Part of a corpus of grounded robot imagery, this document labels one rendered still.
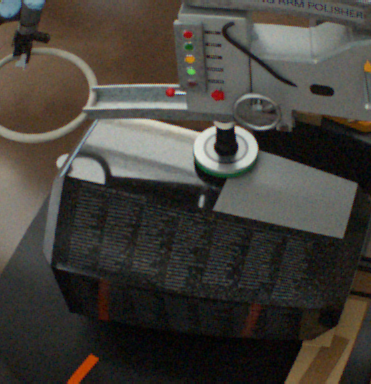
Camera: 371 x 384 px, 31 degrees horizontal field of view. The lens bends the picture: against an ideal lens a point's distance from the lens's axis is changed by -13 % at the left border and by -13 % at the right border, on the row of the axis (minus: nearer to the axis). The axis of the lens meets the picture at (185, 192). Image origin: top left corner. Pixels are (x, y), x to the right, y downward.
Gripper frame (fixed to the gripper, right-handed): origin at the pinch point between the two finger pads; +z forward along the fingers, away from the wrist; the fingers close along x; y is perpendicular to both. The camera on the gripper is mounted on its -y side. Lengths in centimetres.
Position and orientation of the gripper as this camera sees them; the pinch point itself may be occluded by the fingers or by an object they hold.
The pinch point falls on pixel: (24, 63)
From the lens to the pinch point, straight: 266.1
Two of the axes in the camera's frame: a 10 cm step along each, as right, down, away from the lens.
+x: 3.4, 8.0, -5.0
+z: -2.5, 5.9, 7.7
